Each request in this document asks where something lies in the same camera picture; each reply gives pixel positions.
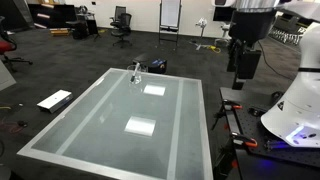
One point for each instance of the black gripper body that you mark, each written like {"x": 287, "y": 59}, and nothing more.
{"x": 243, "y": 61}

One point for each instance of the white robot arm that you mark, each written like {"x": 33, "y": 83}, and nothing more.
{"x": 294, "y": 118}

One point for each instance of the clear glass cup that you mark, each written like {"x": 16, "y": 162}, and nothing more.
{"x": 136, "y": 86}

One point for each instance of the black optical breadboard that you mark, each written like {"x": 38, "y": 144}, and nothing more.
{"x": 272, "y": 159}

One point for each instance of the orange clamp far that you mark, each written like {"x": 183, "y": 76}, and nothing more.
{"x": 226, "y": 105}

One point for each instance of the orange clamp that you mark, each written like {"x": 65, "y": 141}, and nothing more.
{"x": 226, "y": 105}
{"x": 250, "y": 142}

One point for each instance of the black monitor screen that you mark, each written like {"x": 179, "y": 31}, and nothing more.
{"x": 223, "y": 14}

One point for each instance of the orange clamp near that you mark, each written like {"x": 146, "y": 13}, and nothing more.
{"x": 250, "y": 142}

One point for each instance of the whiteboard on stand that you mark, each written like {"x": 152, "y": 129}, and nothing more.
{"x": 169, "y": 19}

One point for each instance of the black office chair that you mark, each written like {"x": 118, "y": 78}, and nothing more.
{"x": 121, "y": 21}

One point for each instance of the white flat box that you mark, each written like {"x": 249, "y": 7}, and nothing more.
{"x": 55, "y": 101}

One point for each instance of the red office chair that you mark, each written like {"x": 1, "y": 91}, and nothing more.
{"x": 8, "y": 44}

